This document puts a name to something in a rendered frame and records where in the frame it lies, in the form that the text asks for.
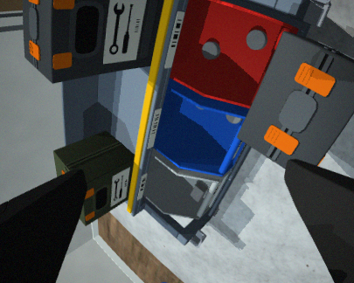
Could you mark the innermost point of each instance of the blue open bin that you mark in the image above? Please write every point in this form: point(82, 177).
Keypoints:
point(201, 140)

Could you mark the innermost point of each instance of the olive green tool case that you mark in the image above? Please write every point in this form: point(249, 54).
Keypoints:
point(107, 166)

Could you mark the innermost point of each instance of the grey open bin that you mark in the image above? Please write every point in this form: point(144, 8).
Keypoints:
point(170, 193)

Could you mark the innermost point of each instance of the yellow flat bar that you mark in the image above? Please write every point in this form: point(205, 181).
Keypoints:
point(155, 63)

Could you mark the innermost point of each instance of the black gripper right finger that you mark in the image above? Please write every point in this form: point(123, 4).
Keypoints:
point(325, 202)

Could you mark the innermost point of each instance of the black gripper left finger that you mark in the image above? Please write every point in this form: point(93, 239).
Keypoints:
point(36, 229)

